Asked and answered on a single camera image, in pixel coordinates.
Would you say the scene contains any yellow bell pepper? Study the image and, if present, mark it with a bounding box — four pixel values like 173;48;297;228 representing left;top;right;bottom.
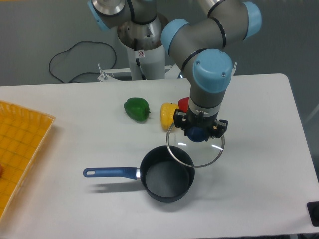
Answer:
160;103;178;131

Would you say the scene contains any green bell pepper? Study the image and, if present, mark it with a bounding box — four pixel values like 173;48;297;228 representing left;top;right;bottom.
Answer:
124;97;150;122

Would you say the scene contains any black cable loop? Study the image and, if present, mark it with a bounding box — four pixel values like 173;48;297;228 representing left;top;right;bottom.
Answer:
48;41;117;83

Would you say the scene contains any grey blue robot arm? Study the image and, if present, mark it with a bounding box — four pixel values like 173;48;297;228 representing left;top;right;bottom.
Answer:
88;0;262;142

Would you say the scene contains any red bell pepper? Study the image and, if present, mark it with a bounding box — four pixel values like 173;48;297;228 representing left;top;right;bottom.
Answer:
178;97;189;113

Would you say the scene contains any dark saucepan blue handle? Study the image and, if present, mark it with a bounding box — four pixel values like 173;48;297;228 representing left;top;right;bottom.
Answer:
83;146;195;203

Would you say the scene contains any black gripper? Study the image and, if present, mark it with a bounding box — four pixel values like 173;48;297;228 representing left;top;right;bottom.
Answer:
173;102;228;138

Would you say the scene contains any glass lid blue knob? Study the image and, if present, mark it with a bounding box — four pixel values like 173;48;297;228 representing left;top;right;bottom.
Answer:
166;124;225;168

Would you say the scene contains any black device table corner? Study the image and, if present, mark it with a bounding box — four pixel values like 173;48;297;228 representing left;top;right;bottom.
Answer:
307;201;319;227

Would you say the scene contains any yellow plastic basket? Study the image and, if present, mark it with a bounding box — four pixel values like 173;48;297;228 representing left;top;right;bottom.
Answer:
0;100;55;220

